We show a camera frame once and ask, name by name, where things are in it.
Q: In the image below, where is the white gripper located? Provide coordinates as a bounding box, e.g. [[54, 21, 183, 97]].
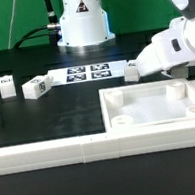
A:
[[136, 17, 195, 77]]

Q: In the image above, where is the white square tabletop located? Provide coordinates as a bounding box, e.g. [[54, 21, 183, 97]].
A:
[[99, 78, 195, 131]]

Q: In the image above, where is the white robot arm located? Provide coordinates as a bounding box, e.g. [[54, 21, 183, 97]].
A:
[[57, 0, 195, 77]]

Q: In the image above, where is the white fiducial marker sheet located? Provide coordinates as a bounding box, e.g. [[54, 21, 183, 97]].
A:
[[47, 60, 127, 86]]

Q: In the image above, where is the white U-shaped obstacle fence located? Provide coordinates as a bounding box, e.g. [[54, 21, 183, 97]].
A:
[[0, 118, 195, 175]]

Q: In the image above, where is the black cable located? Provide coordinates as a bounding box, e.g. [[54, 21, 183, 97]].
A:
[[5, 0, 65, 50]]

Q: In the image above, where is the white thin cable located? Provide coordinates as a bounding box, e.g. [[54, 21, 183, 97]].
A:
[[1, 0, 25, 50]]

